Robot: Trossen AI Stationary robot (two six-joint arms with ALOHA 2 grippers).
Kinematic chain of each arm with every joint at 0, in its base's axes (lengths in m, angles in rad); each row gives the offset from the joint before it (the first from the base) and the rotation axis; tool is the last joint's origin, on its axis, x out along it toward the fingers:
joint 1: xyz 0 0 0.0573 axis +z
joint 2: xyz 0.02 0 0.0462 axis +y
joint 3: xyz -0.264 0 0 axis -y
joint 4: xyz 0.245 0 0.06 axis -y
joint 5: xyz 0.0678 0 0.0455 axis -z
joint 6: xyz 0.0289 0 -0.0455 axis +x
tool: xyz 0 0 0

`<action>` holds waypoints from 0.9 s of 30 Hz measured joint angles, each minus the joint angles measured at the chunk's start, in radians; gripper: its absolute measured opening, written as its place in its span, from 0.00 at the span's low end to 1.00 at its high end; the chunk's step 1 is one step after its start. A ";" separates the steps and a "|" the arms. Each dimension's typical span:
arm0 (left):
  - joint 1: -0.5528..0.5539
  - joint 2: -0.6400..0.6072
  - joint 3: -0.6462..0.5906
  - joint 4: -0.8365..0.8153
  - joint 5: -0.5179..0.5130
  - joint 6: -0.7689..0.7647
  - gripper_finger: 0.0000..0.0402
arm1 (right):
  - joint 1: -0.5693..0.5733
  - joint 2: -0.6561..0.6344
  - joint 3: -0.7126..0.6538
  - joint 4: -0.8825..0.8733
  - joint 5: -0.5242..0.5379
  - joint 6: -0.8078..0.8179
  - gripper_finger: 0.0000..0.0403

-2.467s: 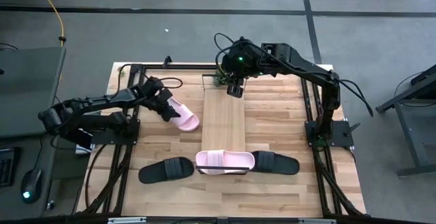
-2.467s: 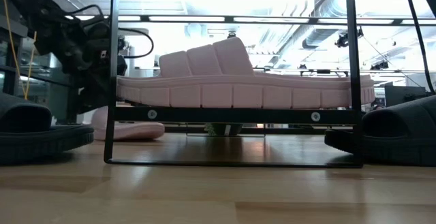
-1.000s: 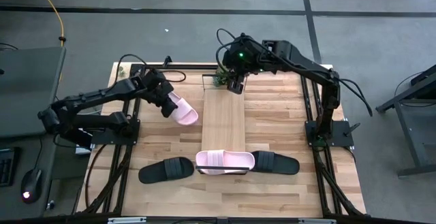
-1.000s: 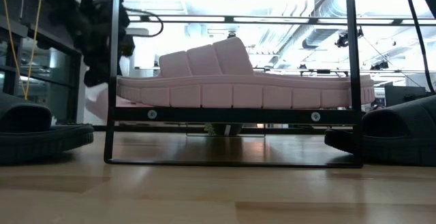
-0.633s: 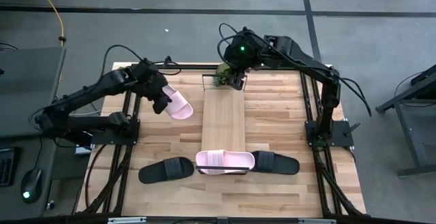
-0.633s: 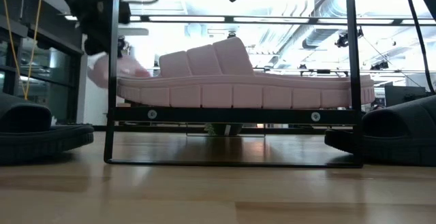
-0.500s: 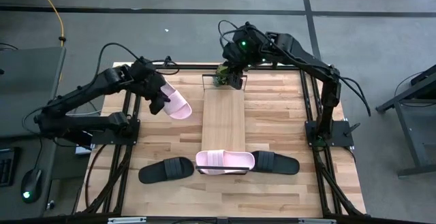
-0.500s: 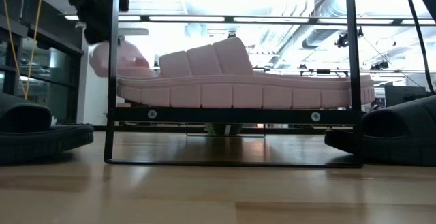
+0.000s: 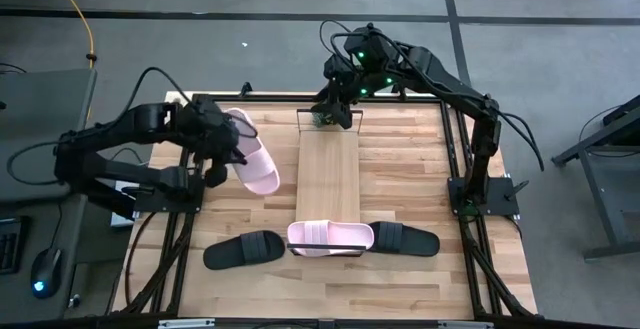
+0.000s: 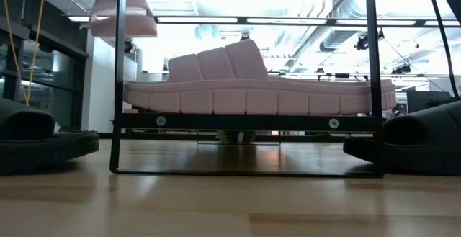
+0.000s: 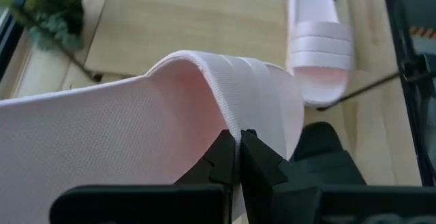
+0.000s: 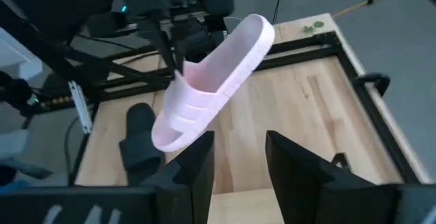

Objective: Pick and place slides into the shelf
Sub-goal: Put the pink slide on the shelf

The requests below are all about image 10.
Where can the potted green succulent plant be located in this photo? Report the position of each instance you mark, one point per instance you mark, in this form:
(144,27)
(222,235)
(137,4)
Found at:
(234,137)

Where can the pink rubber slide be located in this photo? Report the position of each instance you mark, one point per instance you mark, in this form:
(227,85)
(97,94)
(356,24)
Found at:
(137,26)
(252,100)

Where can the black rubber slide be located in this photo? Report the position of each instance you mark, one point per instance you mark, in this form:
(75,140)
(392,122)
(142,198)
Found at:
(414,150)
(43,150)

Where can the round black hanging lamp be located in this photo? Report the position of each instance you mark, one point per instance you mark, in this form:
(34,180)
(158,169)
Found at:
(128,46)
(245,37)

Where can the black track spotlight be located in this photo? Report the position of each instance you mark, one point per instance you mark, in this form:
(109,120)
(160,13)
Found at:
(361,43)

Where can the black computer monitor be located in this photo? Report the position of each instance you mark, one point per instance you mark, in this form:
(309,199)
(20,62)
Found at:
(428,102)

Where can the black metal rack frame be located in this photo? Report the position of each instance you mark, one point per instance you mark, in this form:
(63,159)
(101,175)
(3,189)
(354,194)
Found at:
(248,122)

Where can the long ceiling light strip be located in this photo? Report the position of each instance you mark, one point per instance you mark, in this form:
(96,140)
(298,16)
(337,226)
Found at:
(198,19)

